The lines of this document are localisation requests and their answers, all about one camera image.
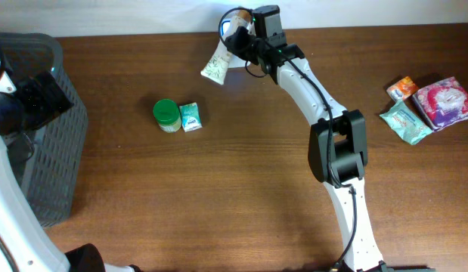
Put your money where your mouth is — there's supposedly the white tube with cork cap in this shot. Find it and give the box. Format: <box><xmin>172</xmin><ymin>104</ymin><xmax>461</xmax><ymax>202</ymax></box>
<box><xmin>200</xmin><ymin>9</ymin><xmax>251</xmax><ymax>85</ymax></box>

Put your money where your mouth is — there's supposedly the small teal tissue pack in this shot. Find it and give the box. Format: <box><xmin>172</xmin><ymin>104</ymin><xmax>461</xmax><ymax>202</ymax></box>
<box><xmin>179</xmin><ymin>102</ymin><xmax>203</xmax><ymax>132</ymax></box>

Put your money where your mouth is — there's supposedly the green lid jar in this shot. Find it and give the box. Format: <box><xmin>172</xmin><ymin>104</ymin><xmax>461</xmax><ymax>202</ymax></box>
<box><xmin>153</xmin><ymin>99</ymin><xmax>181</xmax><ymax>133</ymax></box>

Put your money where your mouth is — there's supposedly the orange tissue pack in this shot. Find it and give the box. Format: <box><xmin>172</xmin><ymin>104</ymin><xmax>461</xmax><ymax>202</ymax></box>
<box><xmin>386</xmin><ymin>76</ymin><xmax>420</xmax><ymax>101</ymax></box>

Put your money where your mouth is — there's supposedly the teal wet wipes pack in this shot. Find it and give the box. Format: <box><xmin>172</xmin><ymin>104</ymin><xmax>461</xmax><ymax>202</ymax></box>
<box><xmin>380</xmin><ymin>100</ymin><xmax>432</xmax><ymax>145</ymax></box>

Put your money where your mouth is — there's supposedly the purple red pad pack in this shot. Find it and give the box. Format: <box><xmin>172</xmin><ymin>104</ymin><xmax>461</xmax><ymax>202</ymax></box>
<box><xmin>411</xmin><ymin>76</ymin><xmax>468</xmax><ymax>131</ymax></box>

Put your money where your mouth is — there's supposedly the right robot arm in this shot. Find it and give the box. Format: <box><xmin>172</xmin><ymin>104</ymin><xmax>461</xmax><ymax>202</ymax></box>
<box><xmin>219</xmin><ymin>5</ymin><xmax>388</xmax><ymax>271</ymax></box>

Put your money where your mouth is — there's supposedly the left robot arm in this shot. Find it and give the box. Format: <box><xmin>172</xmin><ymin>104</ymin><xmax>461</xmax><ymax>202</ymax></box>
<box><xmin>0</xmin><ymin>45</ymin><xmax>139</xmax><ymax>272</ymax></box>

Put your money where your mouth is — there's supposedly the white barcode scanner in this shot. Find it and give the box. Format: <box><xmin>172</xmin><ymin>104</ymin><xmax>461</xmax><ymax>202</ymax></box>
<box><xmin>219</xmin><ymin>15</ymin><xmax>249</xmax><ymax>69</ymax></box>

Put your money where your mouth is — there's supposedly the grey plastic mesh basket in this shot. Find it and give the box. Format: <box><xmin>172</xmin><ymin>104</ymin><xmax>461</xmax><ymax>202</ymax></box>
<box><xmin>0</xmin><ymin>32</ymin><xmax>88</xmax><ymax>228</ymax></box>

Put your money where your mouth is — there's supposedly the right black cable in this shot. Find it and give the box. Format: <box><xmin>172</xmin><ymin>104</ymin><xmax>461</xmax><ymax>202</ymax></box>
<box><xmin>217</xmin><ymin>6</ymin><xmax>358</xmax><ymax>271</ymax></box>

